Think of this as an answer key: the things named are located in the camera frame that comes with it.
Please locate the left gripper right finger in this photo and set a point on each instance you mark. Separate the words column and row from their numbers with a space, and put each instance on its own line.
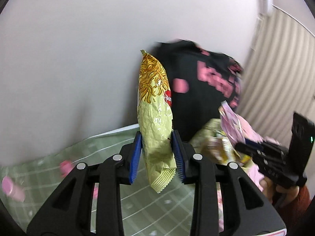
column 187, row 160

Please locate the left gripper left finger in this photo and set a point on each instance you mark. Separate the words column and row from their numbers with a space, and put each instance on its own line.
column 128, row 159

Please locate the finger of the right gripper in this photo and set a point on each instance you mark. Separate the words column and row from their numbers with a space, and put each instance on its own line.
column 251, row 143
column 255, row 152

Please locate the yellow noodle snack wrapper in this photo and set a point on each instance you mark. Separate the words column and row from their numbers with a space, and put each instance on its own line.
column 155, row 122

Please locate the yellow trash bag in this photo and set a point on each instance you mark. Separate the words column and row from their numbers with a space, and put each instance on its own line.
column 212, row 142

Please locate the person right hand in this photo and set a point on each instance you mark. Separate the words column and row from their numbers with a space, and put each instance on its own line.
column 270, row 189

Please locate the pink floral bedsheet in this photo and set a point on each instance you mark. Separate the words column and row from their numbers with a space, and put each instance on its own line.
column 250, row 133

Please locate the pink candy wrapper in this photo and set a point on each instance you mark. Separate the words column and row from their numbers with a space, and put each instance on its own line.
column 231, row 126

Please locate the pink toy figure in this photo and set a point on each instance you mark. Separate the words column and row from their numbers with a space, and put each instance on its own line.
column 65, row 168

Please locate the white window blinds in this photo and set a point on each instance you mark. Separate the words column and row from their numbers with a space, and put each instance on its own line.
column 279, row 77

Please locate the green grid tablecloth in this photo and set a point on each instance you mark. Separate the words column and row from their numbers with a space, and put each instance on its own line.
column 144, row 211

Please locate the pink small bottle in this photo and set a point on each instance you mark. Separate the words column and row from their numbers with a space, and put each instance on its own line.
column 13, row 190

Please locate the white air conditioner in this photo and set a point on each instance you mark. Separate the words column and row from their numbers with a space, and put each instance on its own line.
column 263, row 0

